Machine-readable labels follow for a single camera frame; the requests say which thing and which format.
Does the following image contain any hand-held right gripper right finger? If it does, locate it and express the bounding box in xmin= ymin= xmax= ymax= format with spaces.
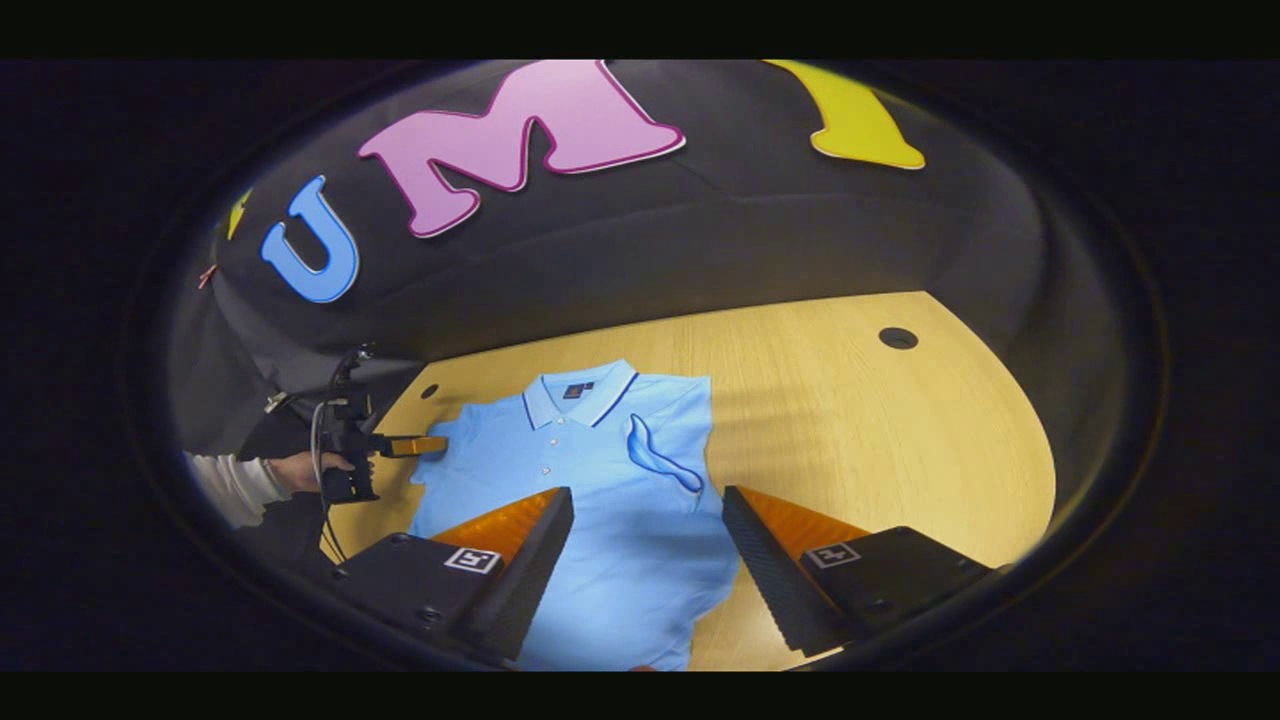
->
xmin=721 ymin=485 xmax=1007 ymax=660

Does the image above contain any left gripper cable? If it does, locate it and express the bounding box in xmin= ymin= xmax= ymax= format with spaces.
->
xmin=264 ymin=390 xmax=353 ymax=564

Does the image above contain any black backdrop cloth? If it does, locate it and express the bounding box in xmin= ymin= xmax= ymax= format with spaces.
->
xmin=165 ymin=58 xmax=1141 ymax=561

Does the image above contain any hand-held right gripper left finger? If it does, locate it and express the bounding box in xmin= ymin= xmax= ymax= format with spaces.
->
xmin=333 ymin=486 xmax=576 ymax=664

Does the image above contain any light blue T-shirt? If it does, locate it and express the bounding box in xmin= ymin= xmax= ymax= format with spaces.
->
xmin=408 ymin=358 xmax=743 ymax=672

